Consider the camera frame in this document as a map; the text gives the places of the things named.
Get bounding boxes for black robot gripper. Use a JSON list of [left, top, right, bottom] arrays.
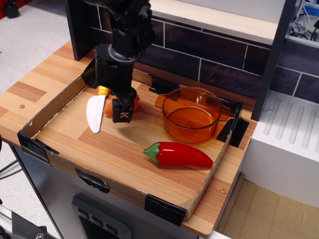
[[95, 44, 134, 123]]

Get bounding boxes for orange toy carrot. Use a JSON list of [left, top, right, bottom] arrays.
[[103, 96, 140, 116]]

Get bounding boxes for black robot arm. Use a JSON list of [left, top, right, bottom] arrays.
[[87, 0, 156, 123]]

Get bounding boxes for orange transparent plastic pot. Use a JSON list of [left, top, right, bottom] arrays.
[[155, 87, 230, 144]]

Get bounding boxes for red toy chili pepper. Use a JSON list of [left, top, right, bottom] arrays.
[[143, 142, 213, 168]]

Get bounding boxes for grey oven control panel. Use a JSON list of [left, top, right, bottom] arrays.
[[72, 197, 133, 239]]

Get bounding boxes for white toy sink drainer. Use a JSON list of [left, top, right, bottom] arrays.
[[242, 91, 319, 207]]

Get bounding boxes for toy knife yellow handle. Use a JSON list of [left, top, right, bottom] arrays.
[[86, 86, 110, 133]]

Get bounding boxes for dark grey left post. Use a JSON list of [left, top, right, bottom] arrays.
[[65, 0, 99, 61]]

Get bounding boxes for black cable on floor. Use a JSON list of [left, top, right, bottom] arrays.
[[0, 159, 23, 180]]

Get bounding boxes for dark grey cabinet post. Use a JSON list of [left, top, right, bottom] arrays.
[[251, 0, 297, 121]]

